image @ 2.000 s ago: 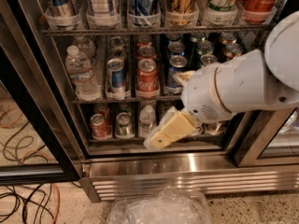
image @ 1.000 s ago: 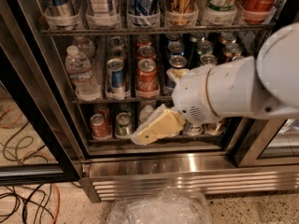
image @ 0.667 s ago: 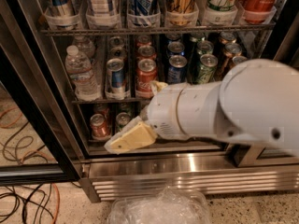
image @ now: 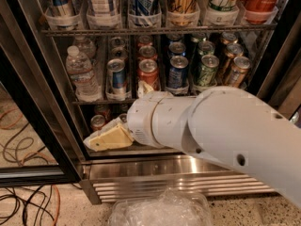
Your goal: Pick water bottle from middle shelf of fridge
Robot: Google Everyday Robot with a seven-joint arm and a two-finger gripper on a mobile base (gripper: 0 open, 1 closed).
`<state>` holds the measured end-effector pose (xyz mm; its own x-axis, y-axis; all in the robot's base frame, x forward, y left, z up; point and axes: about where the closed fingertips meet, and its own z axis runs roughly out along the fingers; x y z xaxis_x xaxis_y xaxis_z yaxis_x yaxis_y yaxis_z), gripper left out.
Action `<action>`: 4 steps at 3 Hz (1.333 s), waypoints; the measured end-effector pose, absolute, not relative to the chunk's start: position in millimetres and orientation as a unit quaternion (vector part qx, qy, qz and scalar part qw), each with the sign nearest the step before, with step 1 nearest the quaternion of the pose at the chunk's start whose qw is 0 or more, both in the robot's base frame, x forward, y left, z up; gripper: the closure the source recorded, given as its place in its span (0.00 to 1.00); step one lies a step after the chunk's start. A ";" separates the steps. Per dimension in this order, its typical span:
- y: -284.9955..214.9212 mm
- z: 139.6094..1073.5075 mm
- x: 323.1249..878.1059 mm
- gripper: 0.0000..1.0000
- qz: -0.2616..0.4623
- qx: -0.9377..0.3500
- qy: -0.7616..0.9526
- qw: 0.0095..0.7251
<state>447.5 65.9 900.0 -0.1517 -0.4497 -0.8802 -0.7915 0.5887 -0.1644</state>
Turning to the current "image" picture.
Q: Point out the top wire shelf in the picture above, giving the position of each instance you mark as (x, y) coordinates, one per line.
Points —
(158, 31)

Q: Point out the front dark blue can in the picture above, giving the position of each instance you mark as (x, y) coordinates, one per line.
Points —
(176, 79)

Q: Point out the clear water bottle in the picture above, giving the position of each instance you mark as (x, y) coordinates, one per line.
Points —
(85, 45)
(82, 75)

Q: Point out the middle wire shelf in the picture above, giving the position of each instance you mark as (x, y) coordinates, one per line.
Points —
(104, 101)

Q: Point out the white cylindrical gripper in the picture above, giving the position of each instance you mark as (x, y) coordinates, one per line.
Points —
(141, 117)

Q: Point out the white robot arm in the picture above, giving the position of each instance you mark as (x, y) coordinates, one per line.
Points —
(223, 125)

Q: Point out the stainless steel fridge cabinet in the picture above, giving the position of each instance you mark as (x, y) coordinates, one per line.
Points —
(114, 176)

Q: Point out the front gold can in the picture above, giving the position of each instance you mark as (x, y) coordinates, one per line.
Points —
(236, 72)

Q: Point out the red cola can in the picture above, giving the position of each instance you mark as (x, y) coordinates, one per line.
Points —
(148, 72)
(147, 52)

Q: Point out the bottom green silver can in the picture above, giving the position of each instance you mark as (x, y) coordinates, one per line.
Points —
(123, 117)

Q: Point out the open glass fridge door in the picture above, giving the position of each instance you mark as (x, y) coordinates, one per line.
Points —
(36, 147)

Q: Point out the top white label bottle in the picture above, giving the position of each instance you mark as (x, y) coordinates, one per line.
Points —
(102, 8)

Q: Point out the bottom red can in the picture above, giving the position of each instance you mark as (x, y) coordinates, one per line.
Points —
(97, 122)

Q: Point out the front green soda can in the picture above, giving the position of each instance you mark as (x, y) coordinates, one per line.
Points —
(205, 72)

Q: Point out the right glass fridge door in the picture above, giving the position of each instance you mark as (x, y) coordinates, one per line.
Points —
(281, 88)

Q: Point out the front red cola can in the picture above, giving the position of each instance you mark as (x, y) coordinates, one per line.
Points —
(148, 72)

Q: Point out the front blue silver can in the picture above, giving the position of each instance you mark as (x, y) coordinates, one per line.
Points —
(116, 79)

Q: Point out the clear plastic bag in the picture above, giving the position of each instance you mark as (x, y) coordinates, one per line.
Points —
(170, 208)

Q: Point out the dark blue can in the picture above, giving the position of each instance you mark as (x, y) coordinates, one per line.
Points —
(176, 49)
(176, 79)

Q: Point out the green soda can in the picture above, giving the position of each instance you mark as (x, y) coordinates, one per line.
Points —
(205, 47)
(205, 72)

